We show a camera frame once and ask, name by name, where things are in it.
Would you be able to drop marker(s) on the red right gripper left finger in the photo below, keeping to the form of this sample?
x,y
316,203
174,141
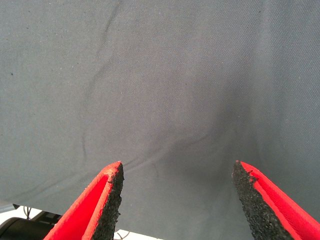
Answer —
x,y
87,212

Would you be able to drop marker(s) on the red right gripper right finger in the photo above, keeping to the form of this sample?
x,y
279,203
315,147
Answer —
x,y
275,212

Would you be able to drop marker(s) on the dark grey table cloth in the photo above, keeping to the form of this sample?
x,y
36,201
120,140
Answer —
x,y
160,75

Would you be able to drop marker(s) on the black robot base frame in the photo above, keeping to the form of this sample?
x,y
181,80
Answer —
x,y
22,230

